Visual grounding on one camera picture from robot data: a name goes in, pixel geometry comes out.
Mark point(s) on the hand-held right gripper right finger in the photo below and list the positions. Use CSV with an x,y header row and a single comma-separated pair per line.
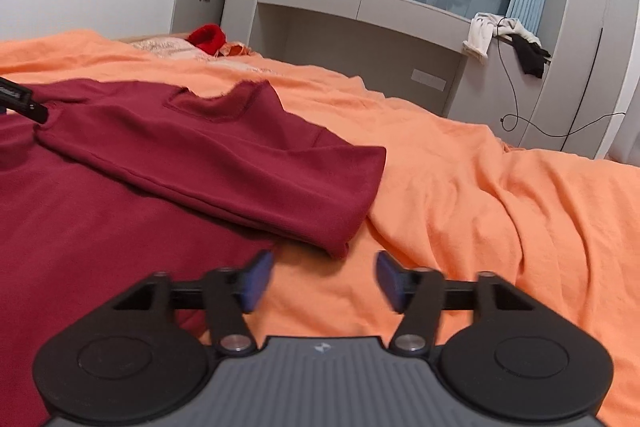
x,y
392,283

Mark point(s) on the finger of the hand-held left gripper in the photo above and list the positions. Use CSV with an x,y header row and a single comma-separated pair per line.
x,y
20,99

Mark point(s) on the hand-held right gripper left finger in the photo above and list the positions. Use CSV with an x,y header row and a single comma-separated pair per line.
x,y
257,281

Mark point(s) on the maroon shirt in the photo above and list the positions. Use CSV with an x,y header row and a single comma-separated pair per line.
x,y
200,157

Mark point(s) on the orange blanket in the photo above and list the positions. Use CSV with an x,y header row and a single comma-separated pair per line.
x,y
475,187

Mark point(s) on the beige lace pillow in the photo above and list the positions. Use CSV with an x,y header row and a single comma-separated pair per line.
x,y
165,47

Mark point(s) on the red cloth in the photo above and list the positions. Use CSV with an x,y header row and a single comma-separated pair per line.
x,y
207,38

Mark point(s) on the white cloth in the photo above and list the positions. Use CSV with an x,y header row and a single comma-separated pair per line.
x,y
482,32

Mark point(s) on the black cloth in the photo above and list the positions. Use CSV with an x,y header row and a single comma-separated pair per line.
x,y
531,54

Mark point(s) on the white wall outlet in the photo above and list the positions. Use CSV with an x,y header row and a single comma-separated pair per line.
x,y
428,79

